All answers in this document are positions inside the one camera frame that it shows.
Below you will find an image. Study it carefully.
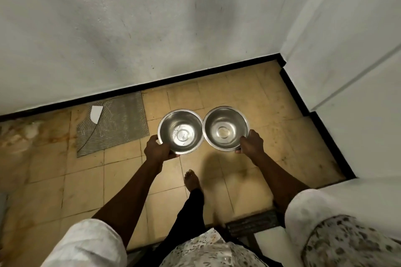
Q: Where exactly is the person's right hand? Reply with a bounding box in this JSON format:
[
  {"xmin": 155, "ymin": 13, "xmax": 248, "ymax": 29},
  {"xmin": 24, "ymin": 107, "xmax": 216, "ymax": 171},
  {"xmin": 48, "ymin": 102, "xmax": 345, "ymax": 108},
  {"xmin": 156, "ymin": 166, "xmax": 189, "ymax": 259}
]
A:
[{"xmin": 235, "ymin": 129, "xmax": 265, "ymax": 164}]

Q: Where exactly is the person's left hand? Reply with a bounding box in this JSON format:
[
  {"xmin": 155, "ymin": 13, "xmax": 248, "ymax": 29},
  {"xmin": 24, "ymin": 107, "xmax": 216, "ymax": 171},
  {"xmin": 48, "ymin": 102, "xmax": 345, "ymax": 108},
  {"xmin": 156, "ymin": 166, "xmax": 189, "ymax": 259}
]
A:
[{"xmin": 143, "ymin": 134, "xmax": 181, "ymax": 168}]

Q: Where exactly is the steel bowl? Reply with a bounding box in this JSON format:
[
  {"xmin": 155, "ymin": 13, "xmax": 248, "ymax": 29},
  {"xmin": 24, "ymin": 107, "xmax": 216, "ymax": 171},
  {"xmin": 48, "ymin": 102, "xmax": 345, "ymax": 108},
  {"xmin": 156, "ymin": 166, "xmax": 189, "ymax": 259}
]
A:
[
  {"xmin": 202, "ymin": 106, "xmax": 250, "ymax": 152},
  {"xmin": 157, "ymin": 109, "xmax": 204, "ymax": 155}
]

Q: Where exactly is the person's right forearm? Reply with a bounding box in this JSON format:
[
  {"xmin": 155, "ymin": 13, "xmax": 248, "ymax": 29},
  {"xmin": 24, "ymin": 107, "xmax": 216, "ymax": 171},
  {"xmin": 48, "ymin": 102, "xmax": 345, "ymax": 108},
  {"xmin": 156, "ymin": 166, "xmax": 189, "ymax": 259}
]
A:
[{"xmin": 250, "ymin": 155, "xmax": 311, "ymax": 220}]

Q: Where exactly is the person's left forearm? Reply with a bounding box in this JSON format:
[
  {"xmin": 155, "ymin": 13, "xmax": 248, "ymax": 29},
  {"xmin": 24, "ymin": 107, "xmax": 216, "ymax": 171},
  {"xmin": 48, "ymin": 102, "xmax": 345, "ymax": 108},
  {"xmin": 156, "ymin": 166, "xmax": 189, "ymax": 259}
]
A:
[{"xmin": 91, "ymin": 162, "xmax": 165, "ymax": 249}]

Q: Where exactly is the grey ribbed floor mat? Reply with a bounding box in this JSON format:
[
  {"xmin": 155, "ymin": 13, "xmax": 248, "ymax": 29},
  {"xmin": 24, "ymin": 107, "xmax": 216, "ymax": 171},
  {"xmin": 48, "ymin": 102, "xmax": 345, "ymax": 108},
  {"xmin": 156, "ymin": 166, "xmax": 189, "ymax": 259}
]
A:
[{"xmin": 76, "ymin": 92, "xmax": 150, "ymax": 158}]

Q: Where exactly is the person's bare foot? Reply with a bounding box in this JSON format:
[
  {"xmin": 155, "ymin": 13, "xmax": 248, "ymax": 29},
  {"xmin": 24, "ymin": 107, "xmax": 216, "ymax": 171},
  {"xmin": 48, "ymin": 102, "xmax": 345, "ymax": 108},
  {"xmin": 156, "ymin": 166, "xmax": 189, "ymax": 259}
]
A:
[{"xmin": 184, "ymin": 169, "xmax": 202, "ymax": 192}]

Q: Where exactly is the white paper scrap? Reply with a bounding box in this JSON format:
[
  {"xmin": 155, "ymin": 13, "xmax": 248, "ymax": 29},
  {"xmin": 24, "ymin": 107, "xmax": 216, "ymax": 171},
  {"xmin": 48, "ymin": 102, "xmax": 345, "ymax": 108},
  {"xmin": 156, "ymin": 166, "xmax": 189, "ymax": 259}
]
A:
[{"xmin": 90, "ymin": 105, "xmax": 103, "ymax": 123}]

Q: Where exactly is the person's black trouser leg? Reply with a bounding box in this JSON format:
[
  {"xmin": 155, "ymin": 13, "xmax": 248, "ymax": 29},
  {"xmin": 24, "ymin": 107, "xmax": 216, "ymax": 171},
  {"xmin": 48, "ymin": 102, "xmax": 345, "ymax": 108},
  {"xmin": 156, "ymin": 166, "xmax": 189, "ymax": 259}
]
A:
[{"xmin": 137, "ymin": 188, "xmax": 206, "ymax": 267}]

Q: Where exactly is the dark ridged doormat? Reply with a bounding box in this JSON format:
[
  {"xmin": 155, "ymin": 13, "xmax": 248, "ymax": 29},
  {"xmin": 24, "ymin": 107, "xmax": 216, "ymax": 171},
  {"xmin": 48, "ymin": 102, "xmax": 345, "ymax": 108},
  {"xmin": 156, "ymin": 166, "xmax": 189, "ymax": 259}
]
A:
[{"xmin": 226, "ymin": 210, "xmax": 280, "ymax": 238}]

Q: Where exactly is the white right sleeve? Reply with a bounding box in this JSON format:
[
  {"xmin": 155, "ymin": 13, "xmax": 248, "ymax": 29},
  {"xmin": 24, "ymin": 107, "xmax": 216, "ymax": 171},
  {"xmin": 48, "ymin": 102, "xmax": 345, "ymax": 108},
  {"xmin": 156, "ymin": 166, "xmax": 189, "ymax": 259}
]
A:
[{"xmin": 284, "ymin": 189, "xmax": 401, "ymax": 267}]

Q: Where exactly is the white sleeve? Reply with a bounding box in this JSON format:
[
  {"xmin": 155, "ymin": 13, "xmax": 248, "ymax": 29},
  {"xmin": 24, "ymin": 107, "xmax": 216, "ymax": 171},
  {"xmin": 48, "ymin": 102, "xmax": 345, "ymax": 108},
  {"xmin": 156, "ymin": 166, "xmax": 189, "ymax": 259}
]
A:
[
  {"xmin": 41, "ymin": 218, "xmax": 128, "ymax": 267},
  {"xmin": 284, "ymin": 189, "xmax": 401, "ymax": 267}
]

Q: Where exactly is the white left sleeve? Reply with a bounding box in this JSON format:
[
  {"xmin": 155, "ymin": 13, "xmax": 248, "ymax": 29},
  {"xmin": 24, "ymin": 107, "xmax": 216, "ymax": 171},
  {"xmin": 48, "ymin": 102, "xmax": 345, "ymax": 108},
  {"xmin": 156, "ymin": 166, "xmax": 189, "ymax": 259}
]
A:
[{"xmin": 41, "ymin": 218, "xmax": 128, "ymax": 267}]

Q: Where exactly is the white patterned garment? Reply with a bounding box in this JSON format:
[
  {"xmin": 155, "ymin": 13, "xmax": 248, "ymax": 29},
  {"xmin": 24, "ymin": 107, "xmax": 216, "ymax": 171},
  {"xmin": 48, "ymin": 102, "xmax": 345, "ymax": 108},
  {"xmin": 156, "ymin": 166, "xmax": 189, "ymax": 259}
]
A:
[{"xmin": 160, "ymin": 215, "xmax": 401, "ymax": 267}]

